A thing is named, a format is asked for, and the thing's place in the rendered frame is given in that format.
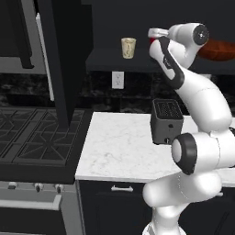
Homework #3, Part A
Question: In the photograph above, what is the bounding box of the black wall cabinet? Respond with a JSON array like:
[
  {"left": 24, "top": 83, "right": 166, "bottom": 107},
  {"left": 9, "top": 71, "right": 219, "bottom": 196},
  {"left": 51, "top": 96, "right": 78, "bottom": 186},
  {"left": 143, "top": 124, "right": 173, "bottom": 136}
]
[{"left": 80, "top": 0, "right": 235, "bottom": 76}]

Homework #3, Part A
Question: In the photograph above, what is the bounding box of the black toaster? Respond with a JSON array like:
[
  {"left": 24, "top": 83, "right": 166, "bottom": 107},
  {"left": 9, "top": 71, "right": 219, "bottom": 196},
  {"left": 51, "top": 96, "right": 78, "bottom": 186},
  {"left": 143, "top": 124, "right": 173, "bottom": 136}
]
[{"left": 150, "top": 97, "right": 185, "bottom": 146}]

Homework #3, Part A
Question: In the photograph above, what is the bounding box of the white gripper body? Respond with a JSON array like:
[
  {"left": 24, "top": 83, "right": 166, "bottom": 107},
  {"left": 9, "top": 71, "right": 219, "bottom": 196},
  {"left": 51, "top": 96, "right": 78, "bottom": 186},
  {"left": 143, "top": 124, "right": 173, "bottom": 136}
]
[{"left": 148, "top": 28, "right": 170, "bottom": 39}]

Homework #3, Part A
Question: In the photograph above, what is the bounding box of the black cabinet door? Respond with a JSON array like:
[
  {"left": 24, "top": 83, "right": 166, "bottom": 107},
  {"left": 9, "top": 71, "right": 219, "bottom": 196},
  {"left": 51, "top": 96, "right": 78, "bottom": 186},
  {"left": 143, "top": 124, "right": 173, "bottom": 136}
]
[{"left": 36, "top": 0, "right": 83, "bottom": 130}]

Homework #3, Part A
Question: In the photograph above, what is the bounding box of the brown bowl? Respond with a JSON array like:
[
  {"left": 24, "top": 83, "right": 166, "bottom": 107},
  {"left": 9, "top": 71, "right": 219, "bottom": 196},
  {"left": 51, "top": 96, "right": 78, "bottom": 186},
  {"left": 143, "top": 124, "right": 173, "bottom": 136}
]
[{"left": 196, "top": 39, "right": 235, "bottom": 62}]

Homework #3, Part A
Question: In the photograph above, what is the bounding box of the silver oven door handle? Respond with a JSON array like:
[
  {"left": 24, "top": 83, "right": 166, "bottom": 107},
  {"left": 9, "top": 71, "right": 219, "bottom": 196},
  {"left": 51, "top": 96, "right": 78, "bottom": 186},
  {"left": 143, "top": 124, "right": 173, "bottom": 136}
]
[{"left": 0, "top": 194, "right": 63, "bottom": 212}]

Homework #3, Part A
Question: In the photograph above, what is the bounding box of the silver oven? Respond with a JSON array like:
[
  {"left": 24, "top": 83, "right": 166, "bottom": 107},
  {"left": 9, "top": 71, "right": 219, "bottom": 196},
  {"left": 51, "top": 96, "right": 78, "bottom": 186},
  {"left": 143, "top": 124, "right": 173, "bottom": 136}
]
[{"left": 0, "top": 180, "right": 85, "bottom": 235}]

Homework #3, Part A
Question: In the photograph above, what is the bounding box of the grey range hood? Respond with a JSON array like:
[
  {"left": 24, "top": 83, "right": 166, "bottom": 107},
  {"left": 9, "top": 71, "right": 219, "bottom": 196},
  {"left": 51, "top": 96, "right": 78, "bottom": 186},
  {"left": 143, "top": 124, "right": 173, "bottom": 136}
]
[{"left": 0, "top": 0, "right": 48, "bottom": 75}]

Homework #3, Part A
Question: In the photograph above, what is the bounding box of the black drawer front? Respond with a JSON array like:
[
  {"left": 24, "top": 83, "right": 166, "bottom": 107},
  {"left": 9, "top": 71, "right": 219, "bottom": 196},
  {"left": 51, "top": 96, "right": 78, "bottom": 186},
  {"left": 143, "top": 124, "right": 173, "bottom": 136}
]
[{"left": 77, "top": 179, "right": 154, "bottom": 235}]

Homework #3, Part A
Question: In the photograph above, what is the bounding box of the white wall socket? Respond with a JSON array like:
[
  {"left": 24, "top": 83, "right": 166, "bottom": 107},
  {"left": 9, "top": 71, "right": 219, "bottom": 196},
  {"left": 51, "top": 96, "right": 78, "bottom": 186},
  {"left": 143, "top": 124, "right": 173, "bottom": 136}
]
[{"left": 111, "top": 71, "right": 126, "bottom": 90}]

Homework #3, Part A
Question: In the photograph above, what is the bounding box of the black gas hob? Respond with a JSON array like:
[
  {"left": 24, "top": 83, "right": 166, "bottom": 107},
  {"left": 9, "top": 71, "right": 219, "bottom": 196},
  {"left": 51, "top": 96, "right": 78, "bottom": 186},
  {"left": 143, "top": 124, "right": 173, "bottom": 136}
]
[{"left": 0, "top": 106, "right": 94, "bottom": 185}]

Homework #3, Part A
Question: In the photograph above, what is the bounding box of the white cabinet door handle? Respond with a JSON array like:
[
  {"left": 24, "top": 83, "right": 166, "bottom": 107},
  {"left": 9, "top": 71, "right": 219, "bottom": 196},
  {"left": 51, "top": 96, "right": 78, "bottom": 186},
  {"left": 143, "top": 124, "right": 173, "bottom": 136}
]
[{"left": 35, "top": 12, "right": 56, "bottom": 102}]

